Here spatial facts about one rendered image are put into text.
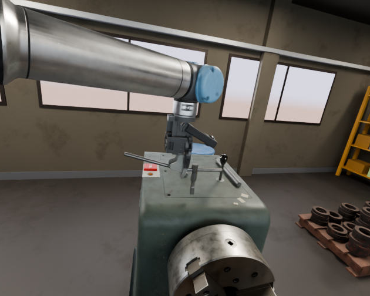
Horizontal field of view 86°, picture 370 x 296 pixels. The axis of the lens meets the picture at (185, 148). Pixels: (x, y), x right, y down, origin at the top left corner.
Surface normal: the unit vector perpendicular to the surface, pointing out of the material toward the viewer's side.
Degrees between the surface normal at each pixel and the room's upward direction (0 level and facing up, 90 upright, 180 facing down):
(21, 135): 90
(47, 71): 132
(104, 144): 90
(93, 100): 90
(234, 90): 90
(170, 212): 35
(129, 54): 65
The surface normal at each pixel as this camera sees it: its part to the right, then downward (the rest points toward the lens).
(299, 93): 0.27, 0.33
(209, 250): -0.26, -0.90
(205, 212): 0.18, -0.49
